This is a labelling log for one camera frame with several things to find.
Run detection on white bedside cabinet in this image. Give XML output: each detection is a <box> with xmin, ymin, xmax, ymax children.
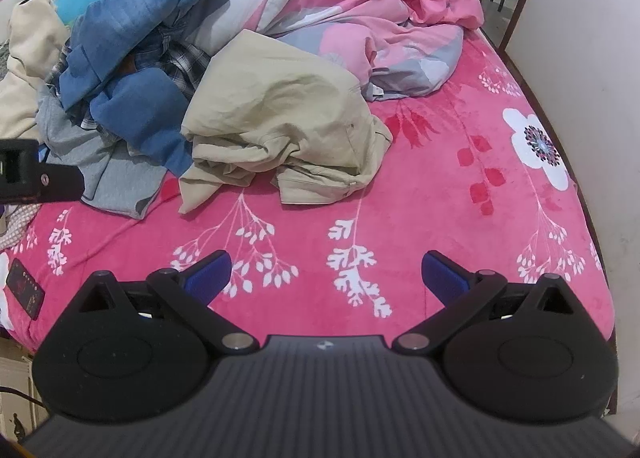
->
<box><xmin>0</xmin><ymin>338</ymin><xmax>37</xmax><ymax>439</ymax></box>

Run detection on thin black cable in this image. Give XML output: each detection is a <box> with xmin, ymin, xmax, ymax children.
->
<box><xmin>0</xmin><ymin>384</ymin><xmax>47</xmax><ymax>408</ymax></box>

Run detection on cream garment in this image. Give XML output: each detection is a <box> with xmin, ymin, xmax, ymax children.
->
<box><xmin>0</xmin><ymin>0</ymin><xmax>72</xmax><ymax>140</ymax></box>

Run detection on plaid shirt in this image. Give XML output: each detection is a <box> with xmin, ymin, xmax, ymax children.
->
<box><xmin>132</xmin><ymin>40</ymin><xmax>213</xmax><ymax>100</ymax></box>

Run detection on pink checked cloth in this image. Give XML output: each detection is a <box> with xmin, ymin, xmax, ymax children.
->
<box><xmin>0</xmin><ymin>203</ymin><xmax>43</xmax><ymax>251</ymax></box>

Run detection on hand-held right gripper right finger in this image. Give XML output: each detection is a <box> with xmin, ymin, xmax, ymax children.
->
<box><xmin>391</xmin><ymin>250</ymin><xmax>572</xmax><ymax>355</ymax></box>

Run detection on pink floral bed blanket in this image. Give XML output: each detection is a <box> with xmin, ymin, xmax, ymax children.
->
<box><xmin>0</xmin><ymin>28</ymin><xmax>616</xmax><ymax>354</ymax></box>

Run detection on black remote control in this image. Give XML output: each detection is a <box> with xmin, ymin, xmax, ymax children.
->
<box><xmin>6</xmin><ymin>258</ymin><xmax>47</xmax><ymax>320</ymax></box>

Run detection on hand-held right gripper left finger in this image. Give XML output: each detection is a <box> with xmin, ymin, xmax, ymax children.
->
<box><xmin>80</xmin><ymin>250</ymin><xmax>261</xmax><ymax>355</ymax></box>

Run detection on dark wooden bed frame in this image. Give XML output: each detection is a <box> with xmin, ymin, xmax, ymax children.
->
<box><xmin>445</xmin><ymin>0</ymin><xmax>621</xmax><ymax>414</ymax></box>

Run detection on beige pants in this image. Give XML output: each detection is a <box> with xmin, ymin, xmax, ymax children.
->
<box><xmin>177</xmin><ymin>29</ymin><xmax>394</xmax><ymax>215</ymax></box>

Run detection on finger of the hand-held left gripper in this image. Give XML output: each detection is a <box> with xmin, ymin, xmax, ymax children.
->
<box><xmin>0</xmin><ymin>138</ymin><xmax>84</xmax><ymax>204</ymax></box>

